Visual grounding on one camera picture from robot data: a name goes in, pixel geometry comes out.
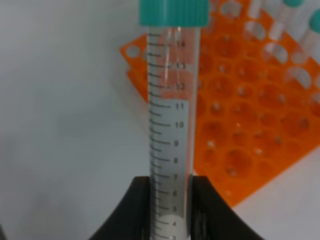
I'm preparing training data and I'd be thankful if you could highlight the orange test tube rack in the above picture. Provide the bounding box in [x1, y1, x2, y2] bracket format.
[120, 0, 320, 206]

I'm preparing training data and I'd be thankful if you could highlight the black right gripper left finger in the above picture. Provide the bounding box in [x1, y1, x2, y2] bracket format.
[90, 176, 150, 240]

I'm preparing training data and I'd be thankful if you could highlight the test tube teal cap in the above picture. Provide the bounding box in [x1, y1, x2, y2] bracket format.
[139, 0, 210, 240]

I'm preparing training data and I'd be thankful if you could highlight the row tube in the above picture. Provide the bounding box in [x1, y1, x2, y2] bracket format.
[299, 9, 320, 54]
[247, 0, 264, 19]
[268, 0, 305, 42]

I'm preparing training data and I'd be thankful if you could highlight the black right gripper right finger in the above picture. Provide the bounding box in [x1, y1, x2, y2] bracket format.
[190, 176, 262, 240]

